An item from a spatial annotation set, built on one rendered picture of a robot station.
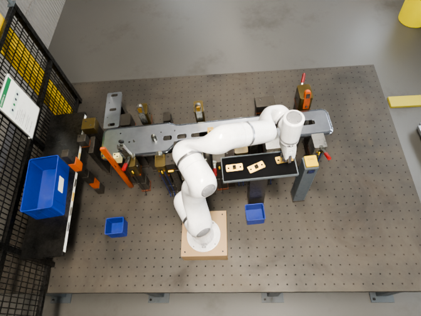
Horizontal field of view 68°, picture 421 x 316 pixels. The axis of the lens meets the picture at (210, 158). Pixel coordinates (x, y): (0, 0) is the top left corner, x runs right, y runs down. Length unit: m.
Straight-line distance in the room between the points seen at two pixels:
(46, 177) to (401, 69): 3.41
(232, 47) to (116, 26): 1.55
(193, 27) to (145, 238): 2.85
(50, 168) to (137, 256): 0.72
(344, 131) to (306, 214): 0.67
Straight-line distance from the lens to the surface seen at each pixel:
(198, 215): 1.36
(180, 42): 4.00
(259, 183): 1.68
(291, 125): 1.26
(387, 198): 2.19
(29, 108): 2.09
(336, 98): 2.50
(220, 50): 3.83
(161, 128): 1.96
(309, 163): 1.62
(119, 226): 2.08
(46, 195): 1.97
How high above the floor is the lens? 2.56
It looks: 60 degrees down
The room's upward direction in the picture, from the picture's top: 11 degrees counter-clockwise
